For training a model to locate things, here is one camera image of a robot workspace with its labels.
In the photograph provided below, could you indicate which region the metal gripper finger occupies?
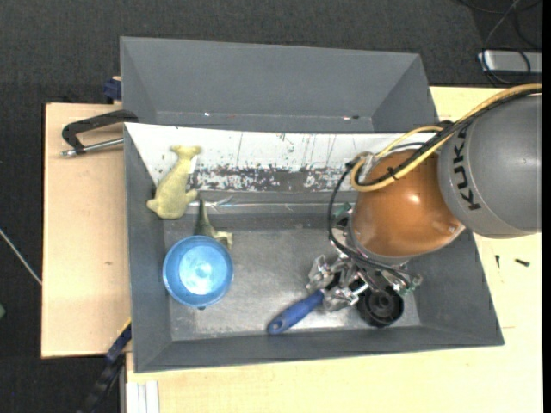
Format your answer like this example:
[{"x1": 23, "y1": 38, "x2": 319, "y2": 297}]
[
  {"x1": 306, "y1": 256, "x2": 345, "y2": 292},
  {"x1": 322, "y1": 285, "x2": 361, "y2": 312}
]

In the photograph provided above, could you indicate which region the grey metal bin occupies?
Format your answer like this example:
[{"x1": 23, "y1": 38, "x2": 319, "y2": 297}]
[{"x1": 119, "y1": 35, "x2": 505, "y2": 373}]

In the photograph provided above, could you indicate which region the blue plastic cup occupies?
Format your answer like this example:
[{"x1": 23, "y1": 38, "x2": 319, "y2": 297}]
[{"x1": 162, "y1": 234, "x2": 235, "y2": 311}]

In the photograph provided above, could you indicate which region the green toy dinosaur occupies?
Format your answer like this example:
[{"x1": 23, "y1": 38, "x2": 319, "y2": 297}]
[{"x1": 193, "y1": 199, "x2": 235, "y2": 250}]

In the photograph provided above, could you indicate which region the yellow plush toy dog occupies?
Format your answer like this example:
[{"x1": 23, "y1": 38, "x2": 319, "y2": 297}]
[{"x1": 145, "y1": 144, "x2": 203, "y2": 220}]

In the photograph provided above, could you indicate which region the pale wood flat board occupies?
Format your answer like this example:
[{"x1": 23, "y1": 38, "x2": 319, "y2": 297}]
[{"x1": 40, "y1": 102, "x2": 133, "y2": 359}]

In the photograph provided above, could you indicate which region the black cylinder on white bracket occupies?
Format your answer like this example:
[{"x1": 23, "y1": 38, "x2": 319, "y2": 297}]
[{"x1": 351, "y1": 282, "x2": 406, "y2": 330}]

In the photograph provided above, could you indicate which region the blue-handled tool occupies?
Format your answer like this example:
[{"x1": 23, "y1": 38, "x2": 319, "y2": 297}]
[{"x1": 266, "y1": 289, "x2": 326, "y2": 336}]

